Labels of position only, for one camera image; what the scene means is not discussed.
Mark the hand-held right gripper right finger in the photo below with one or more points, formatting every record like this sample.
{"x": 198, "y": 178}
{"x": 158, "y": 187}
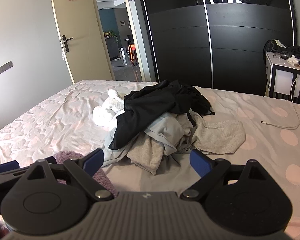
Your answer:
{"x": 200, "y": 161}

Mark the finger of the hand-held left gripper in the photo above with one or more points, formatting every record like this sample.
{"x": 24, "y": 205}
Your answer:
{"x": 5, "y": 167}
{"x": 52, "y": 160}

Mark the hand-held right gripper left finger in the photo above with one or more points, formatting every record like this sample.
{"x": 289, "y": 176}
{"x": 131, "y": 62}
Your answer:
{"x": 93, "y": 158}

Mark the grey shirt with black trim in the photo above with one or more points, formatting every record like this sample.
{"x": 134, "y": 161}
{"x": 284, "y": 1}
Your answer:
{"x": 215, "y": 137}

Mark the purple fluffy blanket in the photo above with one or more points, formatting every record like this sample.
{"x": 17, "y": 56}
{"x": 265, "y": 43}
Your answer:
{"x": 65, "y": 156}

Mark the pale grey garment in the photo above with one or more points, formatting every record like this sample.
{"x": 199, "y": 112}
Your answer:
{"x": 165, "y": 130}

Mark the white garment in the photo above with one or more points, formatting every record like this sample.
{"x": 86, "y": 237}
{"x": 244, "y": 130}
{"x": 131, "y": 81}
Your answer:
{"x": 107, "y": 110}

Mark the pink-dotted grey duvet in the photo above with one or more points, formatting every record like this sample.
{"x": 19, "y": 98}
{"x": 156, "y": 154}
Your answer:
{"x": 265, "y": 142}

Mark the black garment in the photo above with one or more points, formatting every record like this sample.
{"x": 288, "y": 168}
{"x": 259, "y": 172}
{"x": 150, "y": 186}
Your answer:
{"x": 145, "y": 105}

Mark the white lace door ornament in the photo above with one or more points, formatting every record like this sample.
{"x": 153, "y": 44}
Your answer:
{"x": 63, "y": 55}

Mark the dark cabinet with plant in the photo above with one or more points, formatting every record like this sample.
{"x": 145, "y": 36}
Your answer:
{"x": 111, "y": 47}

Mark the orange chair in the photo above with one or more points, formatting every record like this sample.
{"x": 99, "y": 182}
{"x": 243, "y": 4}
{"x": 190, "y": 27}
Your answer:
{"x": 133, "y": 52}

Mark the white nightstand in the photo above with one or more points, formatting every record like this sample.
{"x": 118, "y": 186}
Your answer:
{"x": 282, "y": 78}

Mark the black sliding wardrobe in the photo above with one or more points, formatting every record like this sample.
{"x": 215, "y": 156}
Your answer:
{"x": 185, "y": 42}

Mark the cream door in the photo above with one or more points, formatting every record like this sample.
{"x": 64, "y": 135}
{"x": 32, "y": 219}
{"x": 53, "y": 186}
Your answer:
{"x": 82, "y": 30}

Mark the black bag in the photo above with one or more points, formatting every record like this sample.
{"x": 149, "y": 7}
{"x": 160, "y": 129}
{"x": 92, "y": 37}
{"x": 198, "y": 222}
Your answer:
{"x": 270, "y": 47}

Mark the white tissue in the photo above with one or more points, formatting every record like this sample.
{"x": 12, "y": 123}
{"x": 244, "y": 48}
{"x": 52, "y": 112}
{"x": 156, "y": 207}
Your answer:
{"x": 293, "y": 59}

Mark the dark crumpled cloth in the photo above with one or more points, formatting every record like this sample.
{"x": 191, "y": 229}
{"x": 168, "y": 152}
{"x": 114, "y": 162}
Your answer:
{"x": 298, "y": 51}

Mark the wall switch panel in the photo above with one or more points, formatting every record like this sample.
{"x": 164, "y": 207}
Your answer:
{"x": 1, "y": 70}

